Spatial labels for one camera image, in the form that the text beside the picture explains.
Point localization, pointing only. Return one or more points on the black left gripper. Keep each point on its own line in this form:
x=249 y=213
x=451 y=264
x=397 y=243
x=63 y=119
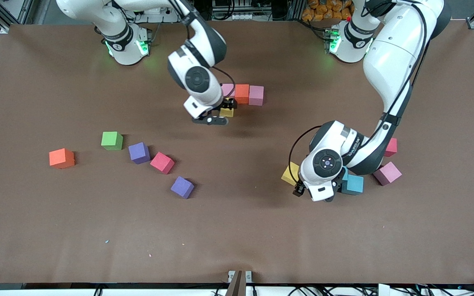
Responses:
x=299 y=190

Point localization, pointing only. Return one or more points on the yellow foam block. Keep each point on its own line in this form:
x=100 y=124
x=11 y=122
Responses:
x=226 y=112
x=288 y=174

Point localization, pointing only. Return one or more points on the orange foam block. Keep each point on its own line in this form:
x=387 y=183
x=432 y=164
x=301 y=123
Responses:
x=242 y=93
x=61 y=158

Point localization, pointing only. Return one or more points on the pink foam block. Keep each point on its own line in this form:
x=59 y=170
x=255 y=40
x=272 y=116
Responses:
x=387 y=173
x=228 y=89
x=256 y=95

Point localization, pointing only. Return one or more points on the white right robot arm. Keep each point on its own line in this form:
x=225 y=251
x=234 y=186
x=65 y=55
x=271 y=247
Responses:
x=197 y=78

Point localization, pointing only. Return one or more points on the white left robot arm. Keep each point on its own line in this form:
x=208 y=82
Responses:
x=326 y=163

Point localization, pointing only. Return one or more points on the blue foam block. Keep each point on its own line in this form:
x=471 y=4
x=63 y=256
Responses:
x=354 y=185
x=345 y=174

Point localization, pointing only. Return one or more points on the brown paper table cover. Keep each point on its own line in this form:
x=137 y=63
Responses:
x=237 y=230

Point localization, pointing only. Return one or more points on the red foam block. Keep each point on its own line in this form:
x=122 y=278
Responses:
x=162 y=163
x=391 y=148

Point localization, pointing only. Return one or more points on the white socket strip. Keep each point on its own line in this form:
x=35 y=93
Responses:
x=243 y=16

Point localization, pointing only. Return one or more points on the purple foam block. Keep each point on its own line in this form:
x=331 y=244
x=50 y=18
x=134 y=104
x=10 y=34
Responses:
x=139 y=153
x=182 y=187

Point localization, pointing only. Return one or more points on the green foam block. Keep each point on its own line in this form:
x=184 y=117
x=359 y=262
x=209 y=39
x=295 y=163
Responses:
x=112 y=140

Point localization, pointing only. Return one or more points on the pile of orange objects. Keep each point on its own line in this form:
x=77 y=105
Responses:
x=315 y=12

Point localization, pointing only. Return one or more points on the metal mount bracket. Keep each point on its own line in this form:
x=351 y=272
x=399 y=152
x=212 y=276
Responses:
x=239 y=281

